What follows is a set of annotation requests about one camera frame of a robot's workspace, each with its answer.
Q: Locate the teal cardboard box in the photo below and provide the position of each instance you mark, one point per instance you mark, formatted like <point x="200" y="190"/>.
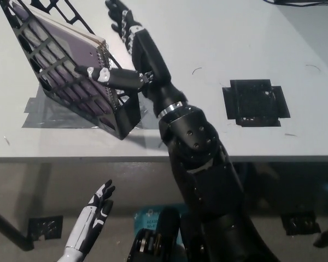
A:
<point x="147" y="218"/>

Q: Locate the black floor tape mark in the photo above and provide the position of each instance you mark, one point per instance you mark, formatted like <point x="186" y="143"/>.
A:
<point x="45" y="227"/>
<point x="300" y="223"/>

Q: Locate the black plastic magazine file shelf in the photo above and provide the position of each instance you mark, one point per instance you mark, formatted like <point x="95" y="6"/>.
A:
<point x="125" y="117"/>

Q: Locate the robot torso black blocks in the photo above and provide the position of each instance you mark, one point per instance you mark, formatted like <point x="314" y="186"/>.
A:
<point x="158" y="243"/>

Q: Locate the grey duct tape patch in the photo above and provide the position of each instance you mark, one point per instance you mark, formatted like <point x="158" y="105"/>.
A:
<point x="57" y="117"/>

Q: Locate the purple spiral notebook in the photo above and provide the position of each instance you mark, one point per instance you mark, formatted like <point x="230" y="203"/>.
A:
<point x="79" y="53"/>

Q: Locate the robot right hand black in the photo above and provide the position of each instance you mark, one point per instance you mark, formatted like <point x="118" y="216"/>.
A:
<point x="150" y="60"/>

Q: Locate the black tape square patch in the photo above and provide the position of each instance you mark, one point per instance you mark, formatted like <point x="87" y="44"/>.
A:
<point x="254" y="103"/>

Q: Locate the dark flat device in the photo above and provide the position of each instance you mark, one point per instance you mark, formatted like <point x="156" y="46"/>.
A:
<point x="311" y="1"/>

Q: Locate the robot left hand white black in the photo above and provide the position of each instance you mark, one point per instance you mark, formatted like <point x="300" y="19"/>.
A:
<point x="94" y="215"/>

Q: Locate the black metal table leg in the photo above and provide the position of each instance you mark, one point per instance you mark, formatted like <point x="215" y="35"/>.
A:
<point x="13" y="230"/>

